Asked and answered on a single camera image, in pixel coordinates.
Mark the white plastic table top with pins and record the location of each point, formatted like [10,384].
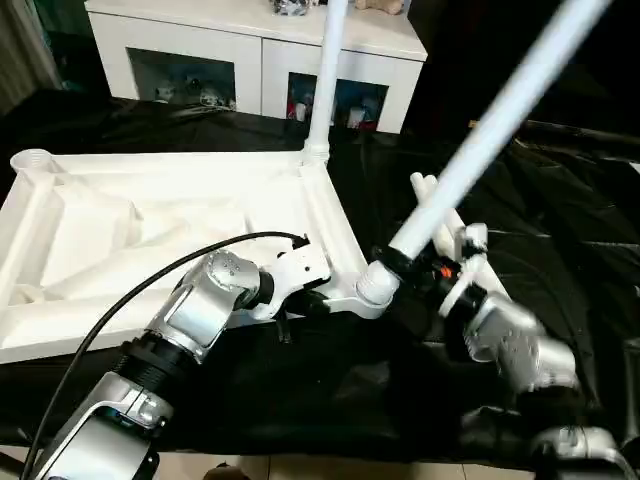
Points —
[175,200]

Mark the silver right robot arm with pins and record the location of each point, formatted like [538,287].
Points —
[525,345]

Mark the black shiny mat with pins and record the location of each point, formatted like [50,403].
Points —
[350,375]

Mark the small white cup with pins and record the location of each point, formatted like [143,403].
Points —
[300,111]
[357,117]

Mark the red bottle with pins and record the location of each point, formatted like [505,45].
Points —
[291,107]

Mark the brown rounded object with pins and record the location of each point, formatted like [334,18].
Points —
[225,472]

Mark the long black bar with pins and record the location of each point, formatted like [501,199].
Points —
[585,135]

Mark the beige teddy bear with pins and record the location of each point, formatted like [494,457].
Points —
[380,4]

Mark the white sideboard cabinet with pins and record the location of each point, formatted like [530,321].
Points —
[250,35]

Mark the dark cluttered bundle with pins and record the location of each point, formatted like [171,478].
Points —
[292,5]

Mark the beige curtain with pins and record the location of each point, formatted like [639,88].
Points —
[22,50]

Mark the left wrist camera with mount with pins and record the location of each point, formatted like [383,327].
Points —
[300,270]

